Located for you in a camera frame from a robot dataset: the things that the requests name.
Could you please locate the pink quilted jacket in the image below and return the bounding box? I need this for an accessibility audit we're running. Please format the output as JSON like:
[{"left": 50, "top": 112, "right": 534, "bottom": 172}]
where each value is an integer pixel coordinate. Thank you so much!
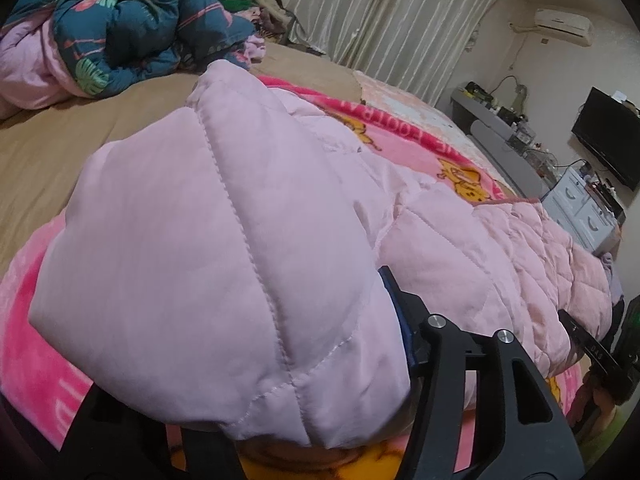
[{"left": 27, "top": 58, "right": 614, "bottom": 451}]

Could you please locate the pile of folded clothes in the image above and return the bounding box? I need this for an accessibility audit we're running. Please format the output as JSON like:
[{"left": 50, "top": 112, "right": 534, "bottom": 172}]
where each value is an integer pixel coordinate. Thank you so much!
[{"left": 218, "top": 0, "right": 297, "bottom": 46}]

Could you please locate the pink football fleece blanket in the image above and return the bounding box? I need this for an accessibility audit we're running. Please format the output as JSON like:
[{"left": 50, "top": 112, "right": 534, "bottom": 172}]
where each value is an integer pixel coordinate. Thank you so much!
[{"left": 0, "top": 74, "right": 584, "bottom": 480}]

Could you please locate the white drawer chest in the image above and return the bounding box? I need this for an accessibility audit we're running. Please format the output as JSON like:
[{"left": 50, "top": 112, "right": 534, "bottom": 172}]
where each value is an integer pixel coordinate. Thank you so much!
[{"left": 541, "top": 168, "right": 620, "bottom": 256}]

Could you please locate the tan bed cover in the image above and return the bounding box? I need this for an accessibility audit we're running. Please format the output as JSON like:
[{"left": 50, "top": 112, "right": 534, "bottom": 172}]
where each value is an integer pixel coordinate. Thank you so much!
[{"left": 0, "top": 41, "right": 364, "bottom": 276}]

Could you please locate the peach kitty blanket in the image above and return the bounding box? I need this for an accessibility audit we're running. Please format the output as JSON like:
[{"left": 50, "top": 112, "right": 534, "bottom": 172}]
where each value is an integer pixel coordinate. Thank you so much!
[{"left": 354, "top": 70, "right": 518, "bottom": 197}]

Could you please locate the white air conditioner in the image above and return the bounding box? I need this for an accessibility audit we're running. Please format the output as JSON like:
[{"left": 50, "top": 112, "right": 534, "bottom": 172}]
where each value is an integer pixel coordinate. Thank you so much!
[{"left": 534, "top": 9, "right": 593, "bottom": 47}]

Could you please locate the striped white curtain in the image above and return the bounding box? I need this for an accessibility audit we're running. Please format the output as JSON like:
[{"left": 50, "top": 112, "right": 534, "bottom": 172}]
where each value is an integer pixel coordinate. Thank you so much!
[{"left": 282, "top": 0, "right": 497, "bottom": 105}]

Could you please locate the teal floral comforter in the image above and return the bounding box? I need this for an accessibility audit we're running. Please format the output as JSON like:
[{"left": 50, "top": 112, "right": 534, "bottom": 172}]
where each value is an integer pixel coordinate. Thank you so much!
[{"left": 1, "top": 0, "right": 266, "bottom": 118}]

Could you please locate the black wall television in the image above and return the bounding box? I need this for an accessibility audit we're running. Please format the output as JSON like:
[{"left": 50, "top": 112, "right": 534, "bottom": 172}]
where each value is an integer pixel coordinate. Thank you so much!
[{"left": 572, "top": 87, "right": 640, "bottom": 191}]

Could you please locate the grey wall shelf unit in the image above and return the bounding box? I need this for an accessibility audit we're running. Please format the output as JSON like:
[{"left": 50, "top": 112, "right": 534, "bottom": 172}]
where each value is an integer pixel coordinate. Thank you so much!
[{"left": 450, "top": 89, "right": 549, "bottom": 198}]

